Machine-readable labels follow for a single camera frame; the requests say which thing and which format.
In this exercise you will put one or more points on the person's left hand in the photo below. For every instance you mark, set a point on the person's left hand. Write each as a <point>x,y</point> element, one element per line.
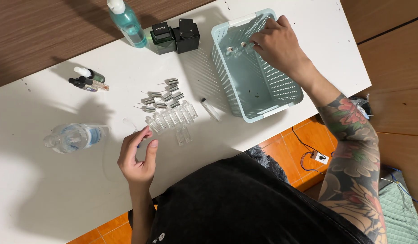
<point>136,169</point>

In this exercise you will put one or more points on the person's right hand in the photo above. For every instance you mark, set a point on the person's right hand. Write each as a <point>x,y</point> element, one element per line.
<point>280,45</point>

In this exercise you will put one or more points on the small clear silver-capped vial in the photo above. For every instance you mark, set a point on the small clear silver-capped vial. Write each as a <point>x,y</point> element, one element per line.
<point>230,50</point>
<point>246,46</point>

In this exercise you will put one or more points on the light blue plastic basket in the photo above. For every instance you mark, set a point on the light blue plastic basket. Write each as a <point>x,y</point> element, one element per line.
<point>249,84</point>

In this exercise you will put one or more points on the group of clear glass vials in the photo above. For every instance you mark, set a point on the group of clear glass vials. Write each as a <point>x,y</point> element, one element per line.
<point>173,118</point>

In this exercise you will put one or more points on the clear plastic water bottle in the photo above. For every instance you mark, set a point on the clear plastic water bottle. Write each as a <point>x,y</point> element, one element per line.
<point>75,136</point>

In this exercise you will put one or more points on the group of silver spray caps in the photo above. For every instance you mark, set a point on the group of silver spray caps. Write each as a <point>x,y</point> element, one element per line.
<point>161,96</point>

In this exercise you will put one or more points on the black-capped amber sample vial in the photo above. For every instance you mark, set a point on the black-capped amber sample vial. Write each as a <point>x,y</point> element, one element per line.
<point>97,84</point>

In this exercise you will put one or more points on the black square perfume bottle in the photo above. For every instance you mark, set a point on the black square perfume bottle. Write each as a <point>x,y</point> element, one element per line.
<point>187,35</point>

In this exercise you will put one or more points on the single black-tipped clear tube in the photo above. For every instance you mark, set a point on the single black-tipped clear tube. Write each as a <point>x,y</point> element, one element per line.
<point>211,109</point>

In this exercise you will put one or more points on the black-capped blue sample vial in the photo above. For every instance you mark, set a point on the black-capped blue sample vial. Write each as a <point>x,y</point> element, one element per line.
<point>83,85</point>

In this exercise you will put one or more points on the crumpled clear plastic bag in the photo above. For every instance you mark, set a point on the crumpled clear plastic bag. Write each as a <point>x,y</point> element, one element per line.
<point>362,105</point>

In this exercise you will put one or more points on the white-capped dark dropper bottle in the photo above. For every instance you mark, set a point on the white-capped dark dropper bottle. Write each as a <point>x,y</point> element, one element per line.
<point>90,74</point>

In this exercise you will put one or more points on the dark green perfume bottle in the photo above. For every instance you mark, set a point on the dark green perfume bottle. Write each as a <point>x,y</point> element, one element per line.
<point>163,39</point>

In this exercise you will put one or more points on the person's black shirt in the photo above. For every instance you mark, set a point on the person's black shirt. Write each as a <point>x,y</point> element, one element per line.
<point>249,203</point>

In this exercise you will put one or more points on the white power plug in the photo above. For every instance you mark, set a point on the white power plug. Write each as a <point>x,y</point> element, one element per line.
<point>319,158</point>

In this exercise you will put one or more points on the grey fluffy rug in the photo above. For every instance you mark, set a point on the grey fluffy rug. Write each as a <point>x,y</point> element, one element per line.
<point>268,164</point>

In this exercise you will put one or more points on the teal spray bottle white cap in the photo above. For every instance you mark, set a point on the teal spray bottle white cap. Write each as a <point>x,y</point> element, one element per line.
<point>129,25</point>

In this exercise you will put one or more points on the green quilted cloth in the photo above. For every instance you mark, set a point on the green quilted cloth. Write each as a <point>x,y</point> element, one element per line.
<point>398,213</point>

